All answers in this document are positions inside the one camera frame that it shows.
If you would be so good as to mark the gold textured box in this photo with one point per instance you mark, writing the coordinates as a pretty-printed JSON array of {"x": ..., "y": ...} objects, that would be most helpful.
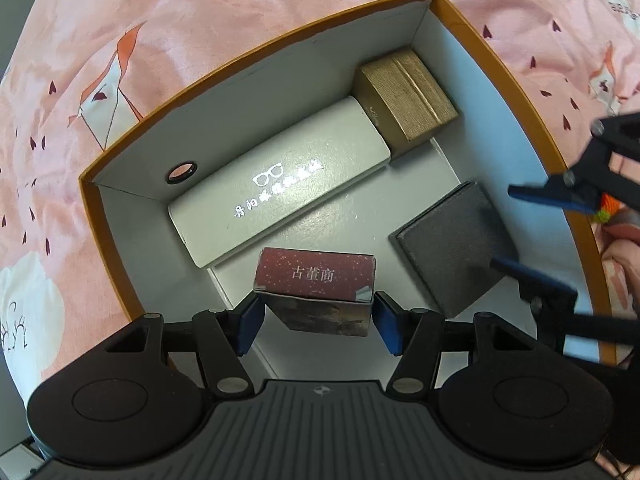
[{"x": 405, "y": 95}]

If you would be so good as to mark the orange cardboard box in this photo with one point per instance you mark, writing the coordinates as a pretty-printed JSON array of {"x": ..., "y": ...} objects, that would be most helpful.
[{"x": 250, "y": 100}]

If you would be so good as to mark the dark grey box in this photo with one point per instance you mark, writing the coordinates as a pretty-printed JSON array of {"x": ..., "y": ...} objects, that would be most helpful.
[{"x": 450, "y": 245}]

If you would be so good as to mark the orange crochet fruit toy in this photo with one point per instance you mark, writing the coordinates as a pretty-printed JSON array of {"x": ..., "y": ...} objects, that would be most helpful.
[{"x": 611, "y": 204}]

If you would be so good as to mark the white glasses case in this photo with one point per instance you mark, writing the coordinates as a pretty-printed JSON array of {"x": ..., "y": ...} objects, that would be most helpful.
[{"x": 320, "y": 135}]

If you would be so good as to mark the pink printed bedsheet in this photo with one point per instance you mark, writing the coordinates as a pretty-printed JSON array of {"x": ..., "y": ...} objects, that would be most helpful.
[{"x": 150, "y": 10}]

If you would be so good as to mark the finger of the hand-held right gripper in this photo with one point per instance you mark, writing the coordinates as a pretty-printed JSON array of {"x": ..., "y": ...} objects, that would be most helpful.
[
  {"x": 545, "y": 285},
  {"x": 580, "y": 180}
]

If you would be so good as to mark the dark red card box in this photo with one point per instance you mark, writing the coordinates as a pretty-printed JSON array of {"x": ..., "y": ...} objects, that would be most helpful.
[{"x": 310, "y": 272}]

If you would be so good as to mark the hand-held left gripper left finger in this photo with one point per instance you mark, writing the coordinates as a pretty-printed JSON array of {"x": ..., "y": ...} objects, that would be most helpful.
[{"x": 251, "y": 321}]

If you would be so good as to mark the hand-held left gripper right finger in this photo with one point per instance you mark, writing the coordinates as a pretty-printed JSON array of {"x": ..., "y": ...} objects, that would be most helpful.
[{"x": 387, "y": 321}]

